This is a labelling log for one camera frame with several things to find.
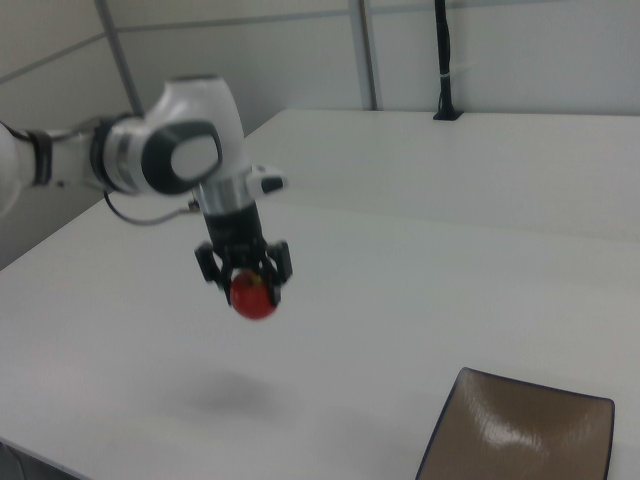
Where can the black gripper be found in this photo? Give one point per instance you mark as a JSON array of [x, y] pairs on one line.
[[234, 232]]

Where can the red apple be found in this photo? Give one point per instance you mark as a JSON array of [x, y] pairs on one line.
[[252, 300]]

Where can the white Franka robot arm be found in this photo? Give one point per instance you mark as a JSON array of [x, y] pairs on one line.
[[190, 145]]

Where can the brown square ceramic plate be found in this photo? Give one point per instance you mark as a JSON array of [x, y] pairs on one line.
[[520, 430]]

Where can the black pole with base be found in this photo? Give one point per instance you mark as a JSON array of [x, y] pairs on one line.
[[444, 60]]

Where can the grey metal partition post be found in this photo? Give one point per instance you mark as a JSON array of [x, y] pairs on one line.
[[367, 55], [120, 55]]

